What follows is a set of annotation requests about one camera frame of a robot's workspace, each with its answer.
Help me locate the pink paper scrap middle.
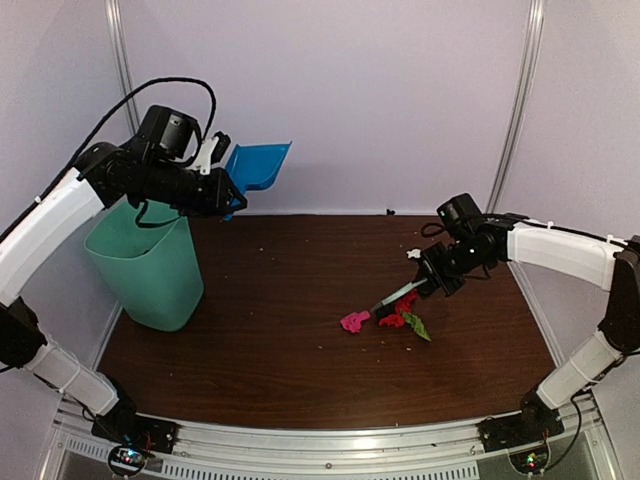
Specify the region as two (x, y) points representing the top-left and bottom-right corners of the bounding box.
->
(340, 311), (371, 334)

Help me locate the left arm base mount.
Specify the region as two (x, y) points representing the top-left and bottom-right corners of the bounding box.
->
(90, 390), (178, 454)

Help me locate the aluminium front frame rail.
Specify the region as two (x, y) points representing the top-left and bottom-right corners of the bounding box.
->
(49, 394), (616, 480)

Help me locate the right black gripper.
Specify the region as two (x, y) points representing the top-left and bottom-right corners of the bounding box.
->
(417, 238), (490, 296)

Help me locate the left aluminium corner post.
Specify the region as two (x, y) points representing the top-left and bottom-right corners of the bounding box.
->
(104, 0), (140, 133)

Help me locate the blue plastic dustpan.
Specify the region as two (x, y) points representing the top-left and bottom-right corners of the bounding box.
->
(223, 142), (292, 221)

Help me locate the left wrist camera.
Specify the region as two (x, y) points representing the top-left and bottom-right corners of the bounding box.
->
(189, 131), (231, 176)

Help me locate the aluminium corner post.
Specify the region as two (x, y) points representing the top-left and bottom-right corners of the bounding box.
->
(486, 0), (547, 213)
(104, 0), (140, 133)

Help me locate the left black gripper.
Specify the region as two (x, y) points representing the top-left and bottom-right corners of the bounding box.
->
(139, 157), (248, 218)

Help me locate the green plastic trash bin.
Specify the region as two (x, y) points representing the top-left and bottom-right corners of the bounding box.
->
(84, 201), (204, 332)

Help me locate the red scrap upper centre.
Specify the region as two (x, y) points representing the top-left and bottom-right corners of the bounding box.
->
(378, 313), (405, 328)

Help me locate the right aluminium corner post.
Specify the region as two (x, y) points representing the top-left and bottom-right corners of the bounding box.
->
(486, 0), (547, 213)

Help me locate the mint green hand brush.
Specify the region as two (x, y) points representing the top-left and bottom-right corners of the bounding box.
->
(370, 278), (427, 314)

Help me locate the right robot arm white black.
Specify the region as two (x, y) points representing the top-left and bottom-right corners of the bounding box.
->
(406, 193), (639, 442)

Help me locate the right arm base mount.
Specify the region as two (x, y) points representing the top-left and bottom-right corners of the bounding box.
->
(477, 390), (565, 452)

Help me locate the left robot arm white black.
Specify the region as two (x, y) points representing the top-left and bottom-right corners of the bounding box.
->
(1, 105), (247, 444)

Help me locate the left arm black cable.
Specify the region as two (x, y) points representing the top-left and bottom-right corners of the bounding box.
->
(0, 76), (217, 231)

